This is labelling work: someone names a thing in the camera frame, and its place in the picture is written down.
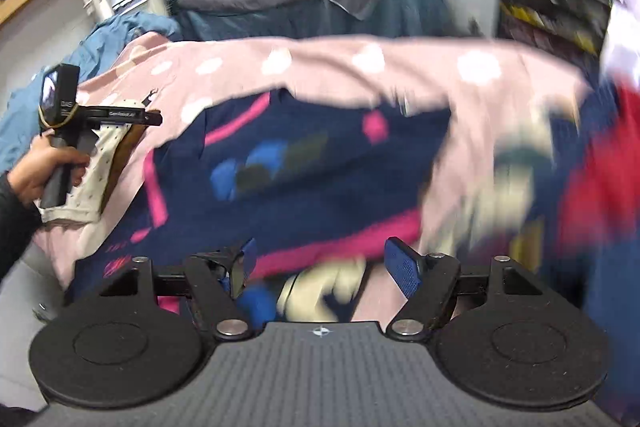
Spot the blue duvet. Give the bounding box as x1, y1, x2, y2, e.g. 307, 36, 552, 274
0, 11, 182, 178

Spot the pink white-dotted blanket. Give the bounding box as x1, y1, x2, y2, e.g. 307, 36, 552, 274
35, 34, 596, 289

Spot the person's left hand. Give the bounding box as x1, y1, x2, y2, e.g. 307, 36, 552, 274
7, 136, 92, 210

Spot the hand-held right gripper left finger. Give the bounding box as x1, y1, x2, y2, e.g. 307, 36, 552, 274
97, 239, 259, 341

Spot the brown cloth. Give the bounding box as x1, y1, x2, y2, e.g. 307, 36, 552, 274
102, 126, 147, 210

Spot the navy cartoon print garment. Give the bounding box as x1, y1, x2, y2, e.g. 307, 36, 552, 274
65, 89, 501, 324

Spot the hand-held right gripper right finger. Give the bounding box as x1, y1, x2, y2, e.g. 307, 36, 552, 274
384, 237, 547, 342

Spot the green and cream patterned cloth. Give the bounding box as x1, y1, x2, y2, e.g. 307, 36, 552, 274
487, 117, 556, 243

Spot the beige black-dotted cloth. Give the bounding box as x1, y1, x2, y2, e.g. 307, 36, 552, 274
36, 96, 149, 225

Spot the large red garment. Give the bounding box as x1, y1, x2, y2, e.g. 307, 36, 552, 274
556, 79, 640, 260

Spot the person's left forearm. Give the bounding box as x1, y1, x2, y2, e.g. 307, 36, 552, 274
0, 171, 43, 284

